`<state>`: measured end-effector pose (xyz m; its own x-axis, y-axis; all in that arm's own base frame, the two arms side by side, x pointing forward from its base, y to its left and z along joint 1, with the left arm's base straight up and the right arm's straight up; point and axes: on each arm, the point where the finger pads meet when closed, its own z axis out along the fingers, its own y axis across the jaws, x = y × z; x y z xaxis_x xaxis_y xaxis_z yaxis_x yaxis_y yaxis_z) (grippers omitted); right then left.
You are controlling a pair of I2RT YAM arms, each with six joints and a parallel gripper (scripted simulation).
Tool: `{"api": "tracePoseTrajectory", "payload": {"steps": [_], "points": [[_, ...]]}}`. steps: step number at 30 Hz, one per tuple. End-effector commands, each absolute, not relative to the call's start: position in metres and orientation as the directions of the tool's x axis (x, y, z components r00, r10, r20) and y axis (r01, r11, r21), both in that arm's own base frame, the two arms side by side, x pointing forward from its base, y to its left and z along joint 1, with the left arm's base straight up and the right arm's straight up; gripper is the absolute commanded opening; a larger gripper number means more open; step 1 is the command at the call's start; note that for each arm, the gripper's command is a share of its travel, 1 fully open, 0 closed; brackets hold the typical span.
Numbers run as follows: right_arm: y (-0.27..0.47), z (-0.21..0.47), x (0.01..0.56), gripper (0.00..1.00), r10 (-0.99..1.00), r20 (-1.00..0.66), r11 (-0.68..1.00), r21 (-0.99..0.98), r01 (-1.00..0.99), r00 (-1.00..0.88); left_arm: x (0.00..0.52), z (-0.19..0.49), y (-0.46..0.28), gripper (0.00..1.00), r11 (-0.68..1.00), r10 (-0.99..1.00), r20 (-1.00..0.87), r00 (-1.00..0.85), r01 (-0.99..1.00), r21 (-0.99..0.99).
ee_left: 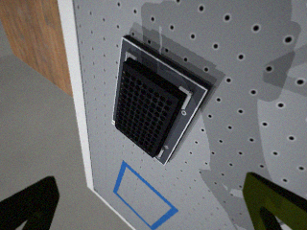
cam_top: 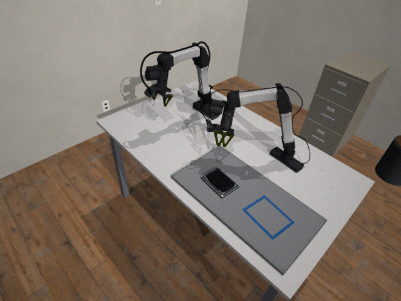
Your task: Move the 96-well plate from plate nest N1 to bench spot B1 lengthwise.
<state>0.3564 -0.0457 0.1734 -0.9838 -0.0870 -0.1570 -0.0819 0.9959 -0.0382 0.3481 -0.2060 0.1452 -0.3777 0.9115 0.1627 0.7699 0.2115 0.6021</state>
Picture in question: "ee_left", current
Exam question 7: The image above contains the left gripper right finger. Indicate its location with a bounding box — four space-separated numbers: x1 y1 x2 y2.
243 172 307 230

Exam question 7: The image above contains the blue tape outline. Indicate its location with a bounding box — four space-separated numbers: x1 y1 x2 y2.
113 160 178 230

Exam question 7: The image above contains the black well plate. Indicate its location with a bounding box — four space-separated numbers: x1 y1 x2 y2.
115 57 187 158

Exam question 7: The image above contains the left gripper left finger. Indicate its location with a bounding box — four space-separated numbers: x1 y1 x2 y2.
0 176 59 230

